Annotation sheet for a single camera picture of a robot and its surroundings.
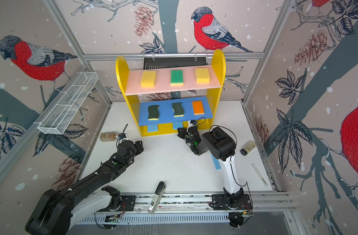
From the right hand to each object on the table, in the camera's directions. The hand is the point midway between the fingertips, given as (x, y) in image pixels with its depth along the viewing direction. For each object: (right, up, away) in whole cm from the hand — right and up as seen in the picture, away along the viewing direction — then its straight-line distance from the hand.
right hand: (175, 131), depth 100 cm
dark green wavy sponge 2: (+2, +16, -4) cm, 16 cm away
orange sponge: (+15, +16, -5) cm, 23 cm away
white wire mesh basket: (-58, +18, -23) cm, 65 cm away
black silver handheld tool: (-8, -30, -28) cm, 42 cm away
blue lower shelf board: (-6, +12, -8) cm, 15 cm away
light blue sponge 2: (+1, +5, +2) cm, 5 cm away
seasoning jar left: (-44, -2, -5) cm, 44 cm away
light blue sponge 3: (+25, -17, -13) cm, 33 cm away
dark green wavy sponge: (-14, +13, -7) cm, 20 cm away
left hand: (-22, -5, -14) cm, 26 cm away
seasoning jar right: (+46, -8, -12) cm, 48 cm away
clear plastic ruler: (+50, -23, -17) cm, 57 cm away
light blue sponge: (-16, +3, 0) cm, 16 cm away
